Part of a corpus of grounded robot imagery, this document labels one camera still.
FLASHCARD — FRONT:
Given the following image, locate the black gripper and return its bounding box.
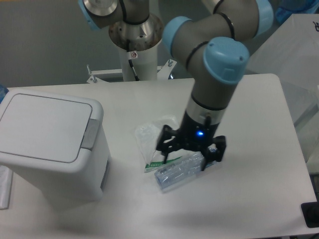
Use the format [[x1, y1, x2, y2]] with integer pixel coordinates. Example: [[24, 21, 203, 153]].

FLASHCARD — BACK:
[[156, 112, 226, 171]]

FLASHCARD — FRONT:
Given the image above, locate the white push-button trash can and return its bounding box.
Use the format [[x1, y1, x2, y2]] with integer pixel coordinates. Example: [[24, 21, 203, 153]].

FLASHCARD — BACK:
[[0, 88, 111, 201]]

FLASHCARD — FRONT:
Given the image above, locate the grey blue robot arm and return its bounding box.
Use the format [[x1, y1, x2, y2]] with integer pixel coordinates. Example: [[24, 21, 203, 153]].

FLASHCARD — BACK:
[[78, 0, 274, 168]]

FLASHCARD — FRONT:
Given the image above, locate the clear plastic water bottle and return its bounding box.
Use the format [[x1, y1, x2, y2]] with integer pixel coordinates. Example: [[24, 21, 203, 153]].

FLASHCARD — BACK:
[[154, 152, 205, 191]]

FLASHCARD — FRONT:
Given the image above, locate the clear plastic bag green strip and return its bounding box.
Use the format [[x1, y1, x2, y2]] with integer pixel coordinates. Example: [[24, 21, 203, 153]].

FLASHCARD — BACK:
[[134, 115, 179, 173]]

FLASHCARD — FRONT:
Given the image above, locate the black device at table edge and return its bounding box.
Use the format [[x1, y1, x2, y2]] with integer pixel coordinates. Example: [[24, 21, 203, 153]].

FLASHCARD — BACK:
[[301, 202, 319, 228]]

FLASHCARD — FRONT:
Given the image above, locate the blue object at left edge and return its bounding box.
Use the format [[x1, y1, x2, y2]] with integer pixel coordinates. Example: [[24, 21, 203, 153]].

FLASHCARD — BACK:
[[0, 85, 8, 103]]

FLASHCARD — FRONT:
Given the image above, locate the white metal base frame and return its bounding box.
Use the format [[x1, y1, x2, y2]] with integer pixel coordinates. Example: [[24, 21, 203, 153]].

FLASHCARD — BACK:
[[87, 59, 177, 83]]

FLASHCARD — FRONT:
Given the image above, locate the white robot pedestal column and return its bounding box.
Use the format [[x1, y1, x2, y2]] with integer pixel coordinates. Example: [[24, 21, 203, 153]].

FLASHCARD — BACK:
[[117, 42, 161, 82]]

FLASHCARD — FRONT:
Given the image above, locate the black cable on pedestal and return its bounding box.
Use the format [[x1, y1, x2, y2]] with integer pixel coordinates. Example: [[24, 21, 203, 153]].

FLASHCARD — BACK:
[[126, 39, 140, 82]]

